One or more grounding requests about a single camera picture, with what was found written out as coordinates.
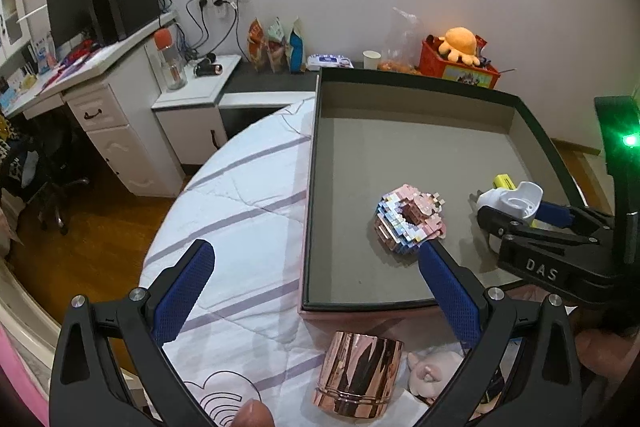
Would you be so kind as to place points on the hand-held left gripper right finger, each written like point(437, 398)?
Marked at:
point(450, 297)

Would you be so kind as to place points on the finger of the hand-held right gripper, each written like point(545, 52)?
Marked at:
point(555, 213)
point(520, 229)

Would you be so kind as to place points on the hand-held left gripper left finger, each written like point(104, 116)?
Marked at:
point(182, 294)

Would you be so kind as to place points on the white plastic holder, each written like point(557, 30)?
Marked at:
point(515, 202)

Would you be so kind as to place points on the yellow highlighter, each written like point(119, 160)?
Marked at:
point(503, 182)

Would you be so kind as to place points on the pink plush pig toy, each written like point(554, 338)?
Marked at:
point(430, 372)

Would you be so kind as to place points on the pink and blue block figure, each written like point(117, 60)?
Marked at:
point(406, 222)

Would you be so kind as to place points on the rose gold metal cup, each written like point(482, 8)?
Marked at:
point(360, 367)

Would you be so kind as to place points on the pink box with dark rim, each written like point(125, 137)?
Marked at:
point(400, 147)

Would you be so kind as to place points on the person's left hand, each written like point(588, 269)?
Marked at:
point(254, 414)

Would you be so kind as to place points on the person's right hand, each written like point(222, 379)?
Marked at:
point(600, 349)

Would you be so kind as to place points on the white desk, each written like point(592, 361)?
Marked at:
point(125, 142)

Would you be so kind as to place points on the red printed storage box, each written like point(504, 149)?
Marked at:
point(465, 74)

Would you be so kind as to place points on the black office chair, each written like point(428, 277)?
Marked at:
point(57, 177)

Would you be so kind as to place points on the white nightstand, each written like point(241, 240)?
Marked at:
point(190, 117)

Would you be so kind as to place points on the orange octopus plush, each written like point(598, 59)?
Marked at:
point(460, 44)

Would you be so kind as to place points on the black patterned garment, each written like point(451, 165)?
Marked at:
point(15, 157)

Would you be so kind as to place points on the clear plastic bag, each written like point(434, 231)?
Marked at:
point(402, 37)

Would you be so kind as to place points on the white paper cup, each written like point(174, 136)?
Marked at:
point(371, 59)

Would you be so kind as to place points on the black cylinder device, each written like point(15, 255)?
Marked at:
point(207, 69)

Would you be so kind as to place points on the dark grey headboard shelf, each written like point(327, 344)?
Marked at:
point(270, 82)

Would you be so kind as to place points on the bottle with orange cap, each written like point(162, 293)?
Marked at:
point(170, 62)

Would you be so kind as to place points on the wet wipes pack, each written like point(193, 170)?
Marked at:
point(330, 61)

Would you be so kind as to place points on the orange snack bag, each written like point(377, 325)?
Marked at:
point(258, 44)

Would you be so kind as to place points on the green snack bag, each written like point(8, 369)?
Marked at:
point(276, 44)

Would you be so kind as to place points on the blue and white snack bag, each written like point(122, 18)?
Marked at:
point(296, 47)

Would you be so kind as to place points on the black monitor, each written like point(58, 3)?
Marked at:
point(70, 12)

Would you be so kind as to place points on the white glass door cabinet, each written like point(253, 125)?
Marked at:
point(10, 17)

